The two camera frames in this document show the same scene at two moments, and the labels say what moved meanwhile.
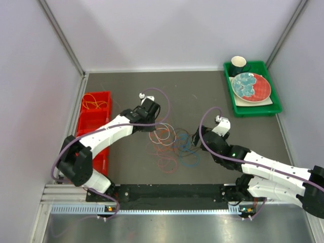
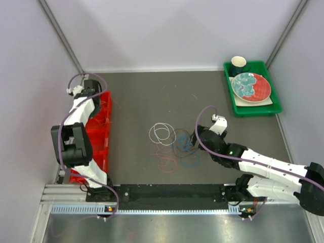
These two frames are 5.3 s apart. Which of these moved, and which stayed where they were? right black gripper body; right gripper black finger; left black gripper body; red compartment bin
Moved: left black gripper body
Stayed: red compartment bin; right gripper black finger; right black gripper body
